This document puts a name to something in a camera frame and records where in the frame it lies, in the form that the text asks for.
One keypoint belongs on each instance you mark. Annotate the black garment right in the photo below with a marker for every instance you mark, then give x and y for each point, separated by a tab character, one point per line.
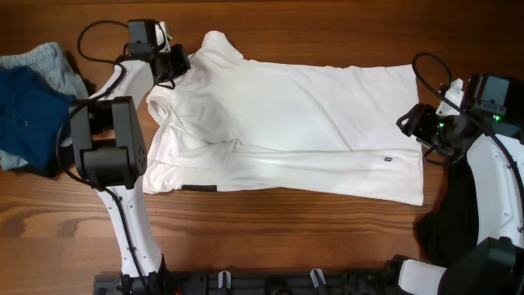
450	232

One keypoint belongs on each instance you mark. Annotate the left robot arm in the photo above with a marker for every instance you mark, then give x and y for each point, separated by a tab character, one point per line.
111	155

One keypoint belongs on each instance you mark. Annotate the white t-shirt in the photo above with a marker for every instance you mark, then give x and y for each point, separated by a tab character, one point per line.
234	124

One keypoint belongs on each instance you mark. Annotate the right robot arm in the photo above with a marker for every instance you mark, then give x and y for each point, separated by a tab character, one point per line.
486	130

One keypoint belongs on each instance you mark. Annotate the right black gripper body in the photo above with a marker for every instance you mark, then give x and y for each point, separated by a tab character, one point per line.
433	130

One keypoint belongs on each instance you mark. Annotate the folded light denim garment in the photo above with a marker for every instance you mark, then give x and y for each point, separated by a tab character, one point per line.
51	63

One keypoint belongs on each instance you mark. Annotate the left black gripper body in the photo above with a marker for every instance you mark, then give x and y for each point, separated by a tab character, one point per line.
174	62

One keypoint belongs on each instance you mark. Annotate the folded black garment left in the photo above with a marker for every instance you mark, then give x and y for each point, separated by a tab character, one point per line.
51	170

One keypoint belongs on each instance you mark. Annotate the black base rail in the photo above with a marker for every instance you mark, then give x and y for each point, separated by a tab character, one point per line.
313	282

